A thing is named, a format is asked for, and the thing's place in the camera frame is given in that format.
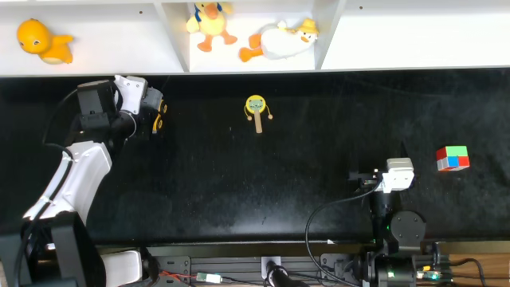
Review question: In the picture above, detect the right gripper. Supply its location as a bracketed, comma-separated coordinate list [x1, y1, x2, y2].
[348, 139, 410, 189]

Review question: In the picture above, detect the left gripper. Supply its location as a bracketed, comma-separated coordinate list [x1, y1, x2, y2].
[139, 86, 164, 120]

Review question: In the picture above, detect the grey and yellow toy truck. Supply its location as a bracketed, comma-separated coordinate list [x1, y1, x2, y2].
[150, 99, 169, 136]

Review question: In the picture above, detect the many-coloured puzzle cube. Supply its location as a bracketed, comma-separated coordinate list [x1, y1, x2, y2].
[435, 145, 471, 172]

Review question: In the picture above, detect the yellow rattle drum toy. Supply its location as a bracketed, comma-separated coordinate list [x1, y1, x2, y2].
[243, 94, 274, 135]

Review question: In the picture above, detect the white shelf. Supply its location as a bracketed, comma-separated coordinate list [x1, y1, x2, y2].
[0, 0, 510, 77]

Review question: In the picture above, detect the yellow rubber duck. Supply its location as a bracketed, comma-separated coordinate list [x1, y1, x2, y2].
[16, 18, 75, 65]

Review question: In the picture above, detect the white plush duck yellow hat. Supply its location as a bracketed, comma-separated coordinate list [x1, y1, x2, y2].
[238, 18, 320, 63]

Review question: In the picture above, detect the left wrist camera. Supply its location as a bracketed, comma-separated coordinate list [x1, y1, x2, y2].
[114, 74, 149, 116]

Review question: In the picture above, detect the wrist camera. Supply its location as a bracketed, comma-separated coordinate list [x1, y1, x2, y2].
[381, 157, 415, 194]
[114, 74, 149, 116]

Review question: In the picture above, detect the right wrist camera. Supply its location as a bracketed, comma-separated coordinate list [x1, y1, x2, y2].
[381, 157, 415, 194]

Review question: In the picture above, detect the mounting rail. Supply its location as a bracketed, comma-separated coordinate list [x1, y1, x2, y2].
[135, 241, 489, 287]

